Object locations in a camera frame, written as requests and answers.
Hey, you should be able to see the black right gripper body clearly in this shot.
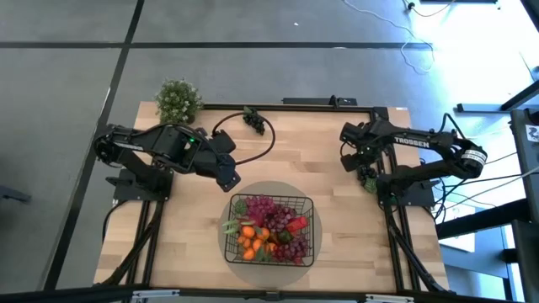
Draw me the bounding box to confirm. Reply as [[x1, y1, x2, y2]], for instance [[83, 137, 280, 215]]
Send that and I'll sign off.
[[356, 136, 382, 166]]

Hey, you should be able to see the round grey mat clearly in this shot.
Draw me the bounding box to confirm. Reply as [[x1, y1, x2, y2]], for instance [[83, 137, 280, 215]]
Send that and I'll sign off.
[[217, 180, 323, 290]]

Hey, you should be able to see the black floor cable with plug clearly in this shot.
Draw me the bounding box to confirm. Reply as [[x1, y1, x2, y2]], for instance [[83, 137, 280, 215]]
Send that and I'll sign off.
[[402, 0, 458, 19]]

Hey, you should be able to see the long red pepper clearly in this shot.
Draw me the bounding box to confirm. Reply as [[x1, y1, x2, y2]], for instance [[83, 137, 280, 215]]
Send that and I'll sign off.
[[286, 215, 310, 233]]

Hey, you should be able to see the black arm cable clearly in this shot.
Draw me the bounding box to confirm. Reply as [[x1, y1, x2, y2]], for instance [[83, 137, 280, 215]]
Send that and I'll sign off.
[[440, 112, 467, 138], [210, 111, 277, 166]]

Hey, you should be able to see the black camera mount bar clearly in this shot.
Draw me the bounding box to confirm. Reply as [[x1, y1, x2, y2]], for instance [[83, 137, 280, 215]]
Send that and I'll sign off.
[[281, 95, 359, 107]]

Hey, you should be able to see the black stand leg bar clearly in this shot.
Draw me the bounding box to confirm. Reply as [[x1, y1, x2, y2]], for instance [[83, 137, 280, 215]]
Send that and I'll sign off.
[[456, 79, 539, 114]]

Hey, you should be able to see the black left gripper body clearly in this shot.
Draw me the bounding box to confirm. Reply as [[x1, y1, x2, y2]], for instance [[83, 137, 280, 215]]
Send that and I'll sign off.
[[195, 147, 237, 180]]

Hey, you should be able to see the small potted plant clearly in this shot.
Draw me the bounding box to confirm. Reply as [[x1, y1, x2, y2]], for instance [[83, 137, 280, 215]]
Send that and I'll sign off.
[[154, 77, 204, 125]]

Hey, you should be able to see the black aluminium table frame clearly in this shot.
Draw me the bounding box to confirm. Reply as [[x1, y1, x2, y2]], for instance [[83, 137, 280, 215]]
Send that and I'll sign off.
[[100, 103, 450, 295]]

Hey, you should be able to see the black diagonal beam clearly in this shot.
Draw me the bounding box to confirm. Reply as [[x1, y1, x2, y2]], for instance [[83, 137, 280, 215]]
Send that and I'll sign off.
[[435, 197, 539, 241]]

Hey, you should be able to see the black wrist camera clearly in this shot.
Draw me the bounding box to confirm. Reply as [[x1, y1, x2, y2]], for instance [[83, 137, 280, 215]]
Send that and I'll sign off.
[[211, 129, 237, 155], [339, 120, 368, 145]]

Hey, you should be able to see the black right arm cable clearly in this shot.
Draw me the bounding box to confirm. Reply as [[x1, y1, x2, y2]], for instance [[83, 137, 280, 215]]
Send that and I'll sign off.
[[440, 112, 467, 138]]

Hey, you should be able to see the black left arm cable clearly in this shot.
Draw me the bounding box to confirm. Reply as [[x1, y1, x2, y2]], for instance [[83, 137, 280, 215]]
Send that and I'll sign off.
[[210, 111, 277, 166]]

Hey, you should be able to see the grey power cable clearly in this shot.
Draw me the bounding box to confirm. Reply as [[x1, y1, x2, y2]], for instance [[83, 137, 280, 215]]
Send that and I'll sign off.
[[440, 166, 539, 199]]

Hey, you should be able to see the white paper sheet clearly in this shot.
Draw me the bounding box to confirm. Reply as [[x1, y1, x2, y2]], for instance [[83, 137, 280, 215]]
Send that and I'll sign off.
[[437, 197, 477, 253]]

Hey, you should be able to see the tangerine cluster with leaves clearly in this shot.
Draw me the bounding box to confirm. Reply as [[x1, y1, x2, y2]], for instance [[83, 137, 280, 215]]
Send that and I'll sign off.
[[241, 246, 267, 263], [237, 225, 258, 248], [253, 226, 279, 253]]

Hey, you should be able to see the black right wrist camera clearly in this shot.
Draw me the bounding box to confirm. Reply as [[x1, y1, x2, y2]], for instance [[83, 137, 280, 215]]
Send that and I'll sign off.
[[339, 120, 368, 145]]

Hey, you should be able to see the black gantry bar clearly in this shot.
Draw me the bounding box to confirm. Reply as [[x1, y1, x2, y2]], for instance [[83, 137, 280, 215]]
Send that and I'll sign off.
[[0, 284, 539, 303]]

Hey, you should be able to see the black equipment stand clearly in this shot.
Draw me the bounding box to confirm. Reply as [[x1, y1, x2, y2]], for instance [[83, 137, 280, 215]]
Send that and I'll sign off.
[[509, 107, 539, 303]]

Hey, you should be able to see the white floor cable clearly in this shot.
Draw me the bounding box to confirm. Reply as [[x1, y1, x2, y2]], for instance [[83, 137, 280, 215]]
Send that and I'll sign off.
[[340, 0, 435, 76]]

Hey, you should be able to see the black power cable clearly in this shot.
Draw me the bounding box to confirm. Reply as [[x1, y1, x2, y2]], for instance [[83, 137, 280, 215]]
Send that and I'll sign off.
[[483, 151, 519, 169]]

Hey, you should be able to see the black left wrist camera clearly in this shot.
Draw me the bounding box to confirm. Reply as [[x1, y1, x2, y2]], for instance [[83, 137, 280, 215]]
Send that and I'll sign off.
[[211, 129, 237, 155]]

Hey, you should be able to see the black wire basket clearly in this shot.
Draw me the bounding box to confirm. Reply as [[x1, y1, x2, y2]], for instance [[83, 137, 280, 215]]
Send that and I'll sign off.
[[223, 193, 316, 268]]

